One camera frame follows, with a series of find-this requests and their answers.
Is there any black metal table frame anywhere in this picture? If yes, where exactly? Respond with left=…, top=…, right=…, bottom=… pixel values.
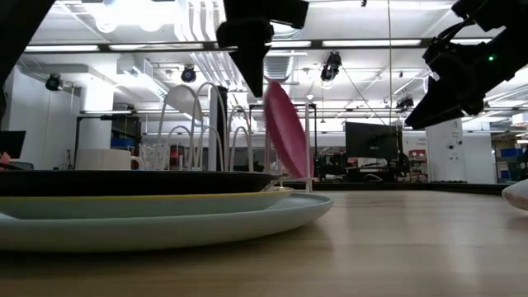
left=284, top=181, right=512, bottom=197

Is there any black hanging cable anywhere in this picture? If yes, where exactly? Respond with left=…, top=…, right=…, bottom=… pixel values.
left=386, top=0, right=393, bottom=125

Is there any white cabinet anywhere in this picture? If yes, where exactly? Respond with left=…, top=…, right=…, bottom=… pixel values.
left=424, top=113, right=468, bottom=183

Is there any white mug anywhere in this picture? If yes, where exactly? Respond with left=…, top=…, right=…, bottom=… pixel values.
left=75, top=148, right=146, bottom=172

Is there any white wire dish rack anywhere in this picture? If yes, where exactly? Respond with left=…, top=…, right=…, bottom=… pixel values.
left=156, top=82, right=314, bottom=194

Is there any large light blue plate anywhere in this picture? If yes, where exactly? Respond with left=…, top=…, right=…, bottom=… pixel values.
left=0, top=192, right=334, bottom=253

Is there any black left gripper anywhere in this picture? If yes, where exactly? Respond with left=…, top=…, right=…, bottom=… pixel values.
left=216, top=0, right=310, bottom=99

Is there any dark brown glazed plate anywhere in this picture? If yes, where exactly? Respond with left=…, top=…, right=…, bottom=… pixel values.
left=0, top=169, right=282, bottom=198

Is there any black laptop screen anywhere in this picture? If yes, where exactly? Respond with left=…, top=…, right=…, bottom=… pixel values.
left=0, top=130, right=26, bottom=160

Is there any black monitor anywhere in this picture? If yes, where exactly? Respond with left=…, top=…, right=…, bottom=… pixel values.
left=345, top=121, right=403, bottom=163

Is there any black ceiling camera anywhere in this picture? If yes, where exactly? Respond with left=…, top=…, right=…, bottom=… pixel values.
left=395, top=95, right=415, bottom=111
left=320, top=51, right=343, bottom=83
left=44, top=73, right=64, bottom=92
left=180, top=64, right=198, bottom=84

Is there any pink plate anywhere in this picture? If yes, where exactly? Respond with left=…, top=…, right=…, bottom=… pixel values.
left=263, top=78, right=315, bottom=181

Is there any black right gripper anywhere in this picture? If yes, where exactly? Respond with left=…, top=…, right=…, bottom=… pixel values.
left=405, top=24, right=528, bottom=130

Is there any yellow patterned plate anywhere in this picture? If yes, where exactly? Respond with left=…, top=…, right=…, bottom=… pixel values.
left=0, top=187, right=295, bottom=222

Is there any white striped cloth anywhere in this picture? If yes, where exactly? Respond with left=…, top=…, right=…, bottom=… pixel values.
left=502, top=179, right=528, bottom=212

